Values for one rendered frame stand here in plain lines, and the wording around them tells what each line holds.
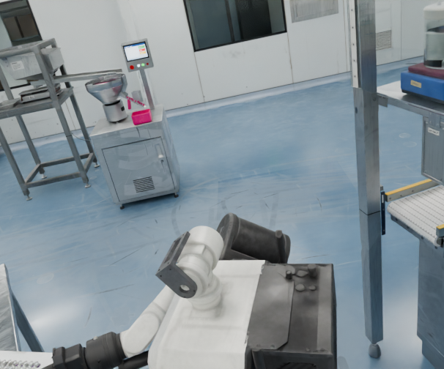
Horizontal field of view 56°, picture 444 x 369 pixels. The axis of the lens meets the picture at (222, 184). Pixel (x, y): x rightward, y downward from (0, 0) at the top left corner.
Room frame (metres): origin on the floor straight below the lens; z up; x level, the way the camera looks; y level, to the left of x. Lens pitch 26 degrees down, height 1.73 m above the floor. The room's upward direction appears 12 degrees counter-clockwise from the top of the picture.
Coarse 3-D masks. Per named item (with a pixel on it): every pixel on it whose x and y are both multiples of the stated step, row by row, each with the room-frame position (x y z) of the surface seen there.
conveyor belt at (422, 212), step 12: (432, 192) 1.36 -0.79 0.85; (396, 204) 1.33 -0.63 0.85; (408, 204) 1.31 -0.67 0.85; (420, 204) 1.29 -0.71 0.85; (432, 204) 1.28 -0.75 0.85; (396, 216) 1.29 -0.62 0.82; (408, 216) 1.24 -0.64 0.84; (420, 216) 1.22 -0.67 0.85; (432, 216) 1.21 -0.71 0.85; (420, 228) 1.17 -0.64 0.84; (432, 228) 1.14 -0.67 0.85; (432, 240) 1.11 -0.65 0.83
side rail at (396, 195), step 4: (420, 184) 1.37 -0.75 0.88; (424, 184) 1.38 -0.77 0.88; (428, 184) 1.38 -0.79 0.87; (432, 184) 1.39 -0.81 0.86; (436, 184) 1.39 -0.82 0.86; (412, 188) 1.37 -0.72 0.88; (416, 188) 1.37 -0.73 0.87; (420, 188) 1.37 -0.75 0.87; (424, 188) 1.38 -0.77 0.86; (428, 188) 1.38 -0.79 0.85; (400, 192) 1.36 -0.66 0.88; (404, 192) 1.36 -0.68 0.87; (408, 192) 1.36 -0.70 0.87; (412, 192) 1.37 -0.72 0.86; (416, 192) 1.37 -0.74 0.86; (388, 196) 1.35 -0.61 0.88; (392, 196) 1.35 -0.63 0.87; (396, 196) 1.35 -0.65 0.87; (400, 196) 1.36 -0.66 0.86; (404, 196) 1.36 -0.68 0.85; (388, 200) 1.35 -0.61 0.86; (392, 200) 1.35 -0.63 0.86
